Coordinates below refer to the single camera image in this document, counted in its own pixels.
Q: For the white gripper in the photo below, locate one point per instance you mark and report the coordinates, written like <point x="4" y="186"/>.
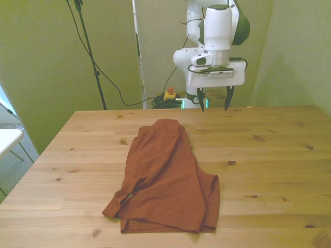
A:
<point x="217" y="81"/>

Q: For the rust brown shorts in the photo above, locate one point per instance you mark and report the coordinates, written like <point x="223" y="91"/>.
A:
<point x="165" y="180"/>

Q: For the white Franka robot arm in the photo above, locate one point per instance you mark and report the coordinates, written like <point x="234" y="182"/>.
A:
<point x="217" y="25"/>

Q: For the yellow emergency stop button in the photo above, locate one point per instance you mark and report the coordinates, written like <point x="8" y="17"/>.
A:
<point x="169" y="96"/>

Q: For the black tripod stand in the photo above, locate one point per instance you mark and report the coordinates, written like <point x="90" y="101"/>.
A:
<point x="89" y="49"/>

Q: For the white folding table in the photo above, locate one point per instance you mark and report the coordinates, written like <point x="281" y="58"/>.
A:
<point x="9" y="139"/>

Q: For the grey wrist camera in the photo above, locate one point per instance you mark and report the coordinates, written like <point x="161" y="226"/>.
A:
<point x="222" y="73"/>

